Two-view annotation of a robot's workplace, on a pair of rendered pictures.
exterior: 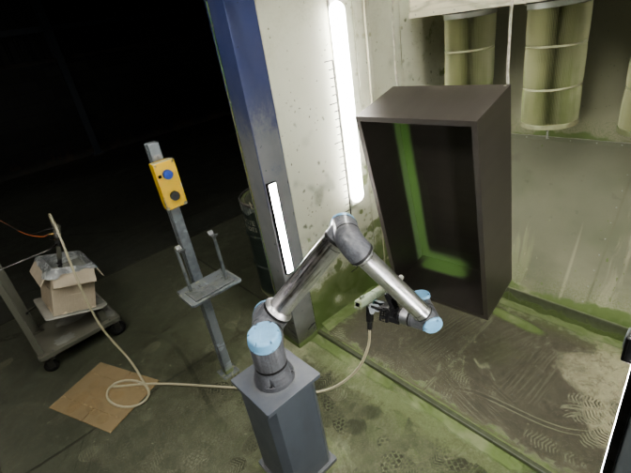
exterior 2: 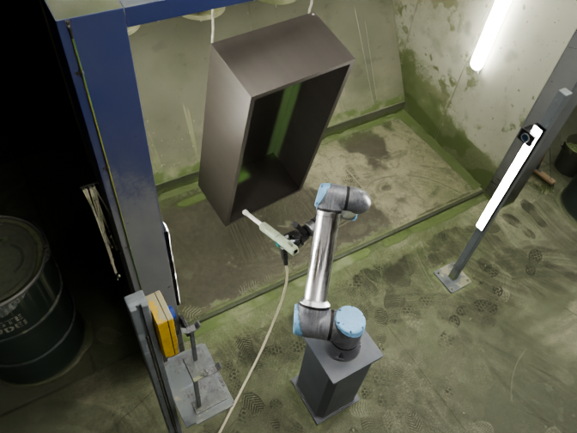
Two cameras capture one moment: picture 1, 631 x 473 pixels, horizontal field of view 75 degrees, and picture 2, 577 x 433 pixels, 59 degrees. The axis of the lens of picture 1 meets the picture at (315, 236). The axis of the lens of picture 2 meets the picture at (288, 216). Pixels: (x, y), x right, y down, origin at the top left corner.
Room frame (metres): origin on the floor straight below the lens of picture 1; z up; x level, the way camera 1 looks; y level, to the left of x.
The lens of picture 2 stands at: (1.74, 1.49, 3.03)
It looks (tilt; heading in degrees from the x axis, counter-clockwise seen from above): 51 degrees down; 272
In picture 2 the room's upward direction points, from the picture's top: 7 degrees clockwise
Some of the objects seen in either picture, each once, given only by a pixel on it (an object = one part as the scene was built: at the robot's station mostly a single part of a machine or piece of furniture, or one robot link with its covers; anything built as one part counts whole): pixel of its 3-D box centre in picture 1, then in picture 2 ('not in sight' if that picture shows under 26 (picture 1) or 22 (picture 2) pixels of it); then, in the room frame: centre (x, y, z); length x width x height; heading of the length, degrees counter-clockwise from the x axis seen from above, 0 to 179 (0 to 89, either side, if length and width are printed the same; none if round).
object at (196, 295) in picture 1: (202, 263); (197, 366); (2.06, 0.66, 0.95); 0.26 x 0.15 x 0.32; 128
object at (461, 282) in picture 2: not in sight; (452, 277); (0.59, -0.67, 0.01); 0.20 x 0.20 x 0.01; 38
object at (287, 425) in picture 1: (286, 422); (332, 368); (1.43, 0.30, 0.32); 0.31 x 0.31 x 0.64; 38
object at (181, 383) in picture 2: (208, 286); (196, 383); (2.08, 0.67, 0.78); 0.31 x 0.23 x 0.01; 128
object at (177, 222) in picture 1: (195, 274); (165, 397); (2.19, 0.76, 0.82); 0.06 x 0.06 x 1.64; 38
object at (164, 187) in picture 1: (168, 184); (162, 326); (2.14, 0.73, 1.42); 0.12 x 0.06 x 0.26; 128
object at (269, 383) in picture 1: (272, 369); (343, 339); (1.43, 0.30, 0.69); 0.19 x 0.19 x 0.10
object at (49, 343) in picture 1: (40, 280); not in sight; (2.81, 2.13, 0.64); 0.73 x 0.50 x 1.27; 130
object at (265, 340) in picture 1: (266, 345); (346, 326); (1.44, 0.30, 0.83); 0.17 x 0.15 x 0.18; 0
